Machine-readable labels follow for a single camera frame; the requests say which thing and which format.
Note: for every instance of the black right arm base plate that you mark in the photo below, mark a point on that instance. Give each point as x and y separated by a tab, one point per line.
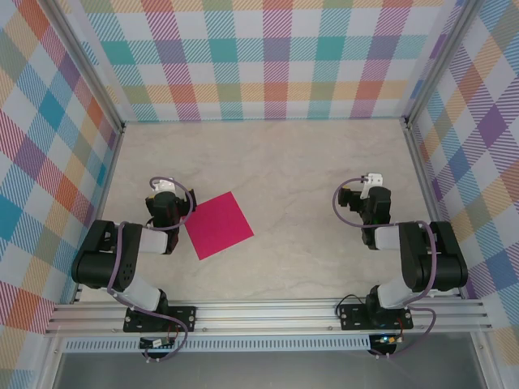
350	316

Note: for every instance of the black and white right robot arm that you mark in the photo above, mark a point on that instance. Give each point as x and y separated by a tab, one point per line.
425	259

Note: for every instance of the right circuit board with LED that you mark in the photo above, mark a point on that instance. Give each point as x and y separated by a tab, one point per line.
387	339

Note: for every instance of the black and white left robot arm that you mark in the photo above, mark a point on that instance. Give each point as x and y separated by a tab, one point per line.
121	251

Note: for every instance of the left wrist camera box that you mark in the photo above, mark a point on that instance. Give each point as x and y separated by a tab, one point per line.
164	186

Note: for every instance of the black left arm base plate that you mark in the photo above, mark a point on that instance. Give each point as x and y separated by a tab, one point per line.
184	316

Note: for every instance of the aluminium frame post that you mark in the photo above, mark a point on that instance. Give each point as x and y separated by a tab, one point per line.
93	67
438	61

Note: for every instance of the left circuit board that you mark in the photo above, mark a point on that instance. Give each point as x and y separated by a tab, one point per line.
152	343

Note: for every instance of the grey metal sheet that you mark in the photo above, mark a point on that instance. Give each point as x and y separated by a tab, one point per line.
263	373

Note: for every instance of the aluminium mounting rail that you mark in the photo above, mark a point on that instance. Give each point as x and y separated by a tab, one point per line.
263	316

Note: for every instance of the pink square paper sheet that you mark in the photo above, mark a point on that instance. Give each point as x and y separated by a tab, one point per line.
219	227

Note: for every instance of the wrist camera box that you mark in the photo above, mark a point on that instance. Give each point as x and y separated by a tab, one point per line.
164	186
375	179

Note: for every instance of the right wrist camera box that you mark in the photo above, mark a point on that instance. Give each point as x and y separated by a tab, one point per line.
375	179

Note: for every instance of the aluminium side rail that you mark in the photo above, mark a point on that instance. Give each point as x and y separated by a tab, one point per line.
107	182
423	182

